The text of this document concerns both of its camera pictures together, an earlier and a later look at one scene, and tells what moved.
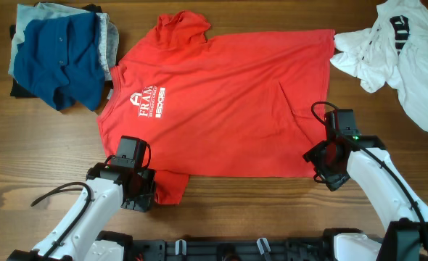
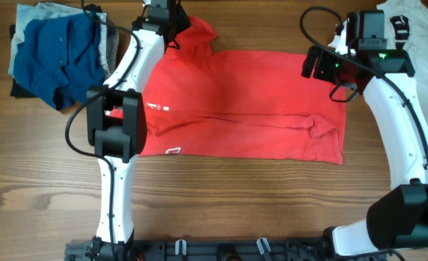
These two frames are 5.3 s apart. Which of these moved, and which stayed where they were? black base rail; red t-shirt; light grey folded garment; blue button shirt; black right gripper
Moved: black right gripper; red t-shirt
Stayed: light grey folded garment; black base rail; blue button shirt
